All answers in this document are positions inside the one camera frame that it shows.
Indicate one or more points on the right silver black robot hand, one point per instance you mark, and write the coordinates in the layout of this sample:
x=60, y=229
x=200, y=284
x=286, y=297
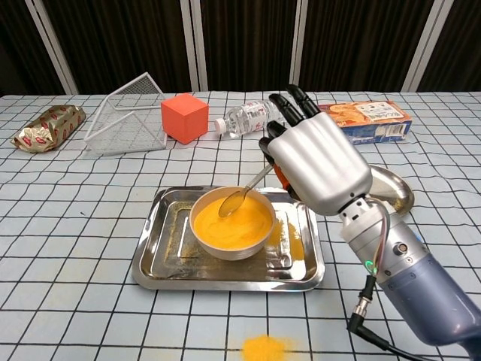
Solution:
x=323, y=161

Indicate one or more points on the small metal spoon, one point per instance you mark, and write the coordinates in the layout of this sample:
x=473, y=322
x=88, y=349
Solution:
x=231, y=205

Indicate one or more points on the white bowl of orange powder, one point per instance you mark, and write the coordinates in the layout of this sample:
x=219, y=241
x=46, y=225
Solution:
x=233, y=253

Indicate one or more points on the rectangular steel tray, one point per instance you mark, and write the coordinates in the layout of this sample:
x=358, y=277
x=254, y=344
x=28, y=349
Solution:
x=158, y=270

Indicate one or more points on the blue checkered tablecloth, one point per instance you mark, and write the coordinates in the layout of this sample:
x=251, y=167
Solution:
x=75, y=225

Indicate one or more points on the orange blue food box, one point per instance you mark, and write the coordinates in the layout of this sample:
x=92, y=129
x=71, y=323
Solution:
x=376, y=116

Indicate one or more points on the round steel plate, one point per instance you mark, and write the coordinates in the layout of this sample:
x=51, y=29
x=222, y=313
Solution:
x=391, y=188

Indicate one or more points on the clear plastic water bottle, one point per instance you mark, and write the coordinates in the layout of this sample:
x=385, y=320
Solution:
x=248, y=116

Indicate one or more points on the orange cube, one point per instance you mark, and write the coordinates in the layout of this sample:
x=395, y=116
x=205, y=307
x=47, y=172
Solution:
x=184, y=116

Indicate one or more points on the spilled orange powder pile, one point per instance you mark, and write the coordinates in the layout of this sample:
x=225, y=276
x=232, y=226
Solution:
x=267, y=349

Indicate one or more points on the gold snack packet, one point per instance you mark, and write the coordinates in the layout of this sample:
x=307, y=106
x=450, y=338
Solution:
x=49, y=129

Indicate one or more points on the dark folding screen white frame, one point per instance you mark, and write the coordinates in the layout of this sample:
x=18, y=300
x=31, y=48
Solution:
x=244, y=37

